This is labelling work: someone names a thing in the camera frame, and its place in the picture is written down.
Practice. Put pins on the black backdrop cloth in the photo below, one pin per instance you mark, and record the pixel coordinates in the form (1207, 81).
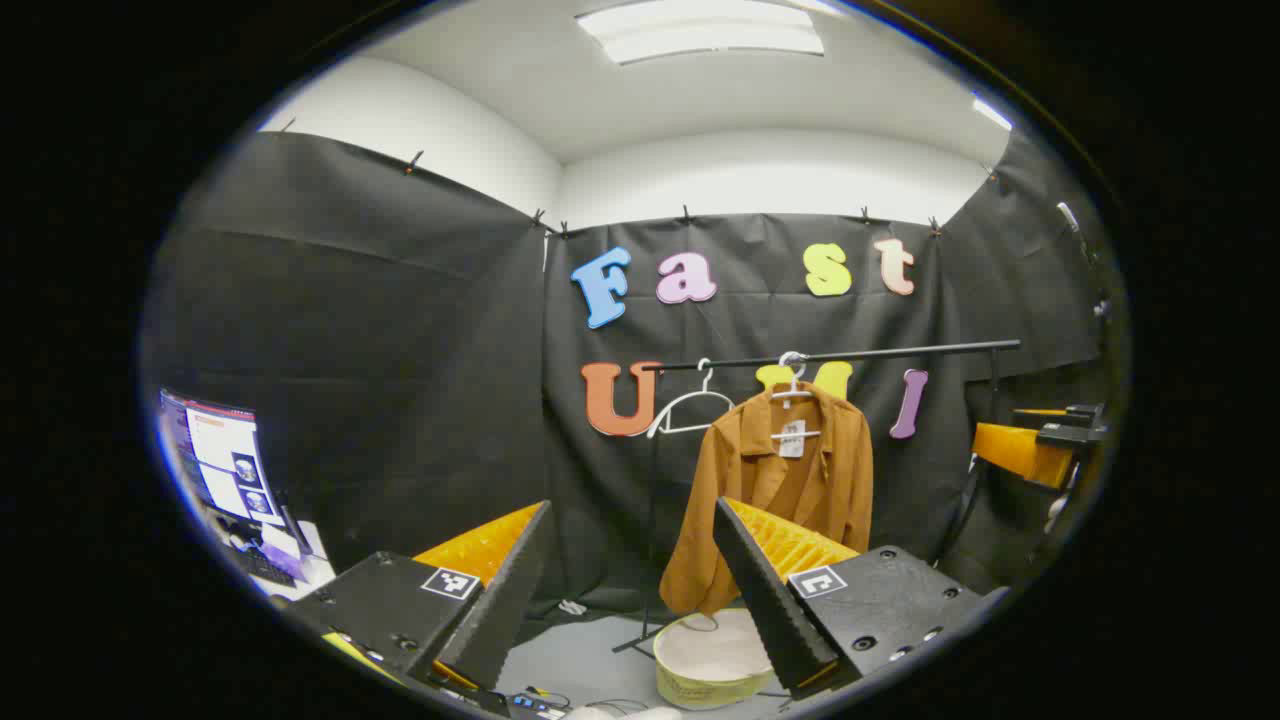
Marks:
(400, 350)

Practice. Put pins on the black keyboard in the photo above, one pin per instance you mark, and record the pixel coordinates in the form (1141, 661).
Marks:
(262, 567)

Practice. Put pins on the brown shirt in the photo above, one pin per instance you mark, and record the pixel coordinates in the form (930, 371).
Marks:
(760, 460)

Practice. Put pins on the black clothes rack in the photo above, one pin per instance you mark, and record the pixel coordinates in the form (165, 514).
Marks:
(900, 352)

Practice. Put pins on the computer monitor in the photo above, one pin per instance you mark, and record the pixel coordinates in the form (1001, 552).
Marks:
(220, 450)

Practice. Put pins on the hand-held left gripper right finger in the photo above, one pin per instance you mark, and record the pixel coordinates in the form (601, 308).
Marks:
(770, 600)

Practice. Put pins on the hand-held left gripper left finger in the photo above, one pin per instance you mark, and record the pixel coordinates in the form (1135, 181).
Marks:
(505, 600)

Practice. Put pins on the round cream laundry hamper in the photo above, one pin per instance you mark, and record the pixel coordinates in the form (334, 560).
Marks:
(710, 660)

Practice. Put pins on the large ceiling light panel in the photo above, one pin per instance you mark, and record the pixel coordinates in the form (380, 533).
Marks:
(700, 30)

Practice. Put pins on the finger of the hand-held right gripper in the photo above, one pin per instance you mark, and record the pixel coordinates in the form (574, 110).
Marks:
(1040, 412)
(1020, 455)

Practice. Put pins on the white plastic hanger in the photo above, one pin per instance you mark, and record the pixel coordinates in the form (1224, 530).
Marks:
(793, 392)
(690, 400)

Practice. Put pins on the small ceiling light panel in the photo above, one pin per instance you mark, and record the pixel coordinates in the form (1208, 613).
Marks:
(992, 113)

